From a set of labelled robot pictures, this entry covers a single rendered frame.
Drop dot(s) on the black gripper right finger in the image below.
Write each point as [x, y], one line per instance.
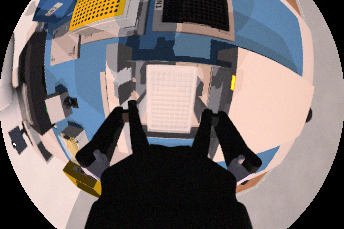
[244, 162]

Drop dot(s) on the dark blue bench mat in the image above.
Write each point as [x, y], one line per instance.
[265, 27]

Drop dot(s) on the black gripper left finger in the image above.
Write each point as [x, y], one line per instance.
[96, 155]

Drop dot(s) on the yellow open-top bin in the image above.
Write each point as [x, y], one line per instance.
[81, 180]

